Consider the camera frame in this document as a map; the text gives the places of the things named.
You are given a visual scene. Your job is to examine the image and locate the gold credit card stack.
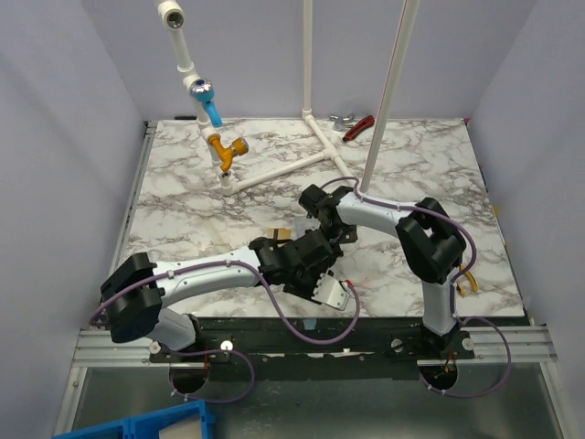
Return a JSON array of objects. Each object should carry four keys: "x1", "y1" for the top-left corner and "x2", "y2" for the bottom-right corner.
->
[{"x1": 267, "y1": 228, "x2": 292, "y2": 241}]

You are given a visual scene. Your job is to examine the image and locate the silver VIP card stack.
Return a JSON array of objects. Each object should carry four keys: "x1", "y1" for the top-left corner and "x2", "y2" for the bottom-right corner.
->
[{"x1": 293, "y1": 217, "x2": 312, "y2": 237}]

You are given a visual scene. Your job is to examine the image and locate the black VIP card stack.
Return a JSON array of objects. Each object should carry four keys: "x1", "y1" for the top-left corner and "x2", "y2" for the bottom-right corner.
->
[{"x1": 340, "y1": 225, "x2": 358, "y2": 244}]

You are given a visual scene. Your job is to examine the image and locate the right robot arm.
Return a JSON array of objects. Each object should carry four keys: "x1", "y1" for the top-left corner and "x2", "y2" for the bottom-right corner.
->
[{"x1": 299, "y1": 185, "x2": 466, "y2": 359}]

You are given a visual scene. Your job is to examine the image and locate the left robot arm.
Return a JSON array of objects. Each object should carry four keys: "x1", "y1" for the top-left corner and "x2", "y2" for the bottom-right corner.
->
[{"x1": 101, "y1": 230, "x2": 347, "y2": 361}]

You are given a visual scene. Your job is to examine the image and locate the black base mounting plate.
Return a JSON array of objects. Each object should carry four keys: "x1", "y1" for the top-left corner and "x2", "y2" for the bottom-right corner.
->
[{"x1": 150, "y1": 317, "x2": 474, "y2": 380}]

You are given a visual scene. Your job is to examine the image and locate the metal clamp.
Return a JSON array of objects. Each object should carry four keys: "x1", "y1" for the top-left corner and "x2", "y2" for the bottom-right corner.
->
[{"x1": 329, "y1": 112, "x2": 355, "y2": 126}]

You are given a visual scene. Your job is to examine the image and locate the orange valve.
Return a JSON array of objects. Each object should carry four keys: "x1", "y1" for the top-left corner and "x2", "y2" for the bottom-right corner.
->
[{"x1": 207, "y1": 134, "x2": 250, "y2": 173}]

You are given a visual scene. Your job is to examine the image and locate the blue valve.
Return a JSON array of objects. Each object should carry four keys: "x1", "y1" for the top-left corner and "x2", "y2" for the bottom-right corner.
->
[{"x1": 189, "y1": 79, "x2": 223, "y2": 127}]

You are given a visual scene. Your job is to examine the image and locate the blue plastic bin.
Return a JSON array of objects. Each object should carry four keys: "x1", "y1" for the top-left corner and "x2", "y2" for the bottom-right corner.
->
[{"x1": 54, "y1": 402, "x2": 217, "y2": 439}]

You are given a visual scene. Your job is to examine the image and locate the yellow handled pliers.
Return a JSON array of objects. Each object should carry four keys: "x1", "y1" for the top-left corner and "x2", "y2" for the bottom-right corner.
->
[{"x1": 456, "y1": 271, "x2": 479, "y2": 297}]

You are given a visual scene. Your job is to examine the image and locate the white PVC pipe frame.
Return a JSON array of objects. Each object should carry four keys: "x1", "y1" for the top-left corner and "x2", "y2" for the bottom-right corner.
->
[{"x1": 155, "y1": 1, "x2": 420, "y2": 196}]

